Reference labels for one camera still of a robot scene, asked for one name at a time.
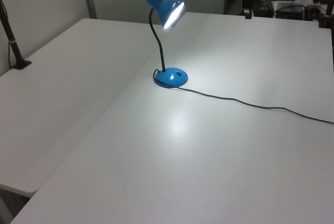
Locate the black camera stand with clamp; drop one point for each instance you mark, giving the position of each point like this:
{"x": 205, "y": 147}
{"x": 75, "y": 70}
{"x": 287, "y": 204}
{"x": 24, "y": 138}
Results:
{"x": 14, "y": 46}
{"x": 326, "y": 17}

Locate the black box with green light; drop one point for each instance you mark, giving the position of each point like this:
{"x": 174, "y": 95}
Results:
{"x": 264, "y": 6}

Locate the black flat electronics box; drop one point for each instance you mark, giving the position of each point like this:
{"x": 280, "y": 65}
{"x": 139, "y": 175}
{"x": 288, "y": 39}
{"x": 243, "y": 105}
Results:
{"x": 289, "y": 11}

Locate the blue gooseneck desk lamp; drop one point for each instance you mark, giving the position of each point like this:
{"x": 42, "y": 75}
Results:
{"x": 167, "y": 8}

